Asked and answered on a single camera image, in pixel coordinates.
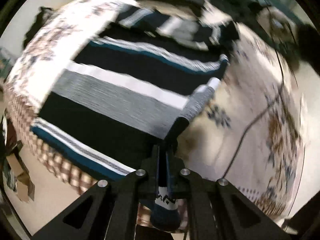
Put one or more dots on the striped knit sweater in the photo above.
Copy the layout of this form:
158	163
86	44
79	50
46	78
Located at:
112	92

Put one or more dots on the black clothes pile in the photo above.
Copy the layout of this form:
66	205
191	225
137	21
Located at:
37	27

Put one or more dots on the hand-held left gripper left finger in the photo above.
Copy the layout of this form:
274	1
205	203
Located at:
150	175

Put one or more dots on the cardboard box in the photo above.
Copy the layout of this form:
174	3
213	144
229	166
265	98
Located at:
20	177

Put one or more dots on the floral blanket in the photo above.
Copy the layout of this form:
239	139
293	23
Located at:
250	100

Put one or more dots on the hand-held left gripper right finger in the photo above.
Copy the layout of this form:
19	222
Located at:
175	177

